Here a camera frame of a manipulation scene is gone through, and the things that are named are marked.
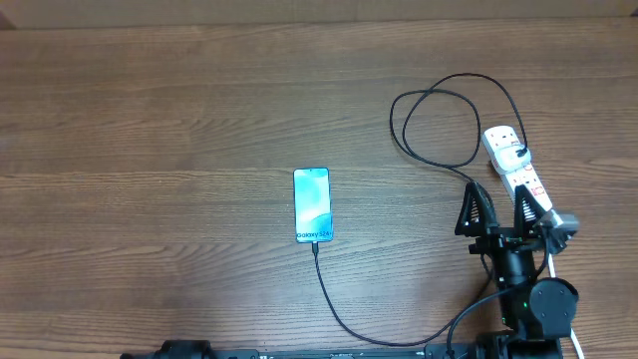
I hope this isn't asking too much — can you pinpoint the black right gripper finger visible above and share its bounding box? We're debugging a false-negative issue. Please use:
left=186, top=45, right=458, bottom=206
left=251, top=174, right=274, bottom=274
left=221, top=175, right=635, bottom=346
left=455, top=181, right=498, bottom=237
left=513, top=184, right=546, bottom=237

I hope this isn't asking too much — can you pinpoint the blue Galaxy smartphone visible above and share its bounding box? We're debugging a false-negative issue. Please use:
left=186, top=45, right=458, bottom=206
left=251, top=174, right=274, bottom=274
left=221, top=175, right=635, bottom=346
left=293, top=168, right=334, bottom=243

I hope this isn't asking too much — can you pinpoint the white power strip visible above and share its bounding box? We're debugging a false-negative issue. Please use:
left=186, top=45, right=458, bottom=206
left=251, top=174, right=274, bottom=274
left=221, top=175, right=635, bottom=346
left=481, top=126, right=552, bottom=210

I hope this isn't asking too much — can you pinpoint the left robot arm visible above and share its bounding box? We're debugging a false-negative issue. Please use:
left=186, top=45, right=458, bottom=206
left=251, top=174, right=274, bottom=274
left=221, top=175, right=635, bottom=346
left=120, top=340, right=216, bottom=359

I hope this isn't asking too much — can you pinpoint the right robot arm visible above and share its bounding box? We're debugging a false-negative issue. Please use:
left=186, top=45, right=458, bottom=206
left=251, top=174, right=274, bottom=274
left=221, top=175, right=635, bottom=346
left=446, top=181, right=580, bottom=358

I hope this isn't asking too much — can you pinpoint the white USB charger plug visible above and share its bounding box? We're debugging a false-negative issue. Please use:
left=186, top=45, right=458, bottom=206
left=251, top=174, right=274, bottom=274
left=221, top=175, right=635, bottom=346
left=490, top=144, right=531, bottom=175

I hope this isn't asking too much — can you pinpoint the white power strip cord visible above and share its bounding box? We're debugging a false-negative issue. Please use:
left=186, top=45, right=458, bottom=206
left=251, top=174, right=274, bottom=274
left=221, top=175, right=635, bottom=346
left=546, top=251, right=585, bottom=359

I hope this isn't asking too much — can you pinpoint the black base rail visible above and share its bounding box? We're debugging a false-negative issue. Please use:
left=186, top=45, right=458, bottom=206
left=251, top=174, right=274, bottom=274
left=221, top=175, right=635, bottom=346
left=213, top=343, right=562, bottom=359

